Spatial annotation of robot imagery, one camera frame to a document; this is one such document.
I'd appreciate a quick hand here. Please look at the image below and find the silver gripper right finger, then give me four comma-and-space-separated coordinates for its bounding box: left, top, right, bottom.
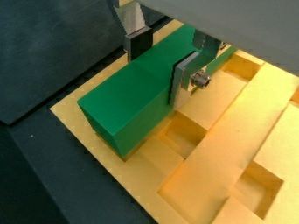
168, 31, 220, 109

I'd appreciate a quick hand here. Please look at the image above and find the long green block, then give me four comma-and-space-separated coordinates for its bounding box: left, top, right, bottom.
77, 25, 236, 157

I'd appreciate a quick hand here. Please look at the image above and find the yellow slotted board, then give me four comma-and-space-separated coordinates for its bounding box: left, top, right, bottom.
49, 18, 299, 224

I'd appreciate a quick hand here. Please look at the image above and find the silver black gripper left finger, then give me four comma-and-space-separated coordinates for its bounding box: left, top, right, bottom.
113, 1, 153, 61

